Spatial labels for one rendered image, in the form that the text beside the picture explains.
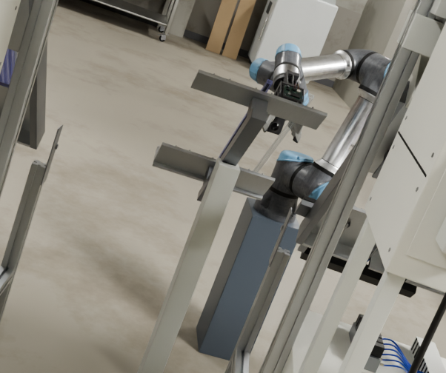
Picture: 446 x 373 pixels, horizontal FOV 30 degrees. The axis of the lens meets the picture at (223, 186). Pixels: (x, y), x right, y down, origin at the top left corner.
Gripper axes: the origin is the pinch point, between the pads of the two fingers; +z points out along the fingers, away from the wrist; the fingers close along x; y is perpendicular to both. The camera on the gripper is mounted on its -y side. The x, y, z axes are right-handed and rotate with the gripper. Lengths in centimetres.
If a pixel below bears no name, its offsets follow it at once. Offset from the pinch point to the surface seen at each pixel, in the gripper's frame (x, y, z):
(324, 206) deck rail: 12.9, 0.2, 20.4
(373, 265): 36.8, -19.4, 16.5
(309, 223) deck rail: 13.3, -10.0, 17.7
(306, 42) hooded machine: 147, -350, -570
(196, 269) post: -9.4, -33.5, 24.2
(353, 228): 25.8, -9.6, 14.9
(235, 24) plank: 75, -378, -599
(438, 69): 5, 66, 47
